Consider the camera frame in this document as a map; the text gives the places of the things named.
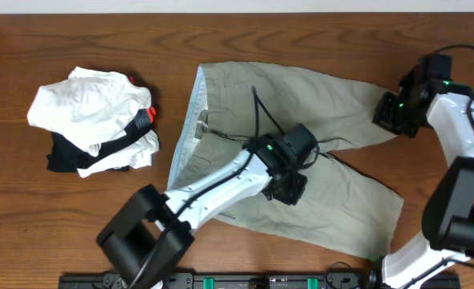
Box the khaki grey shorts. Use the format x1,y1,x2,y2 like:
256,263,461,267
166,60,405,262

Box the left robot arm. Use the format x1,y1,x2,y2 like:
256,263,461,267
96,124,317,288

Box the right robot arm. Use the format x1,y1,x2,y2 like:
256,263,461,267
364,49,474,288

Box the white bottom garment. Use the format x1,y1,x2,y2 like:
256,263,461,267
77,130,160,178

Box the white garment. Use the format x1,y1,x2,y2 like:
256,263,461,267
77,130,160,178
27,67,152,157

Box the red garment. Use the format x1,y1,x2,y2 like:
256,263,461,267
129,76,157,124

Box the white top garment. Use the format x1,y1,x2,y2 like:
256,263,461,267
27,67,152,157

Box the black garment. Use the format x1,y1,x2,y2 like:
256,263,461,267
47,109,153,173

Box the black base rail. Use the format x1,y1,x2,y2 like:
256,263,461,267
58,271,461,289

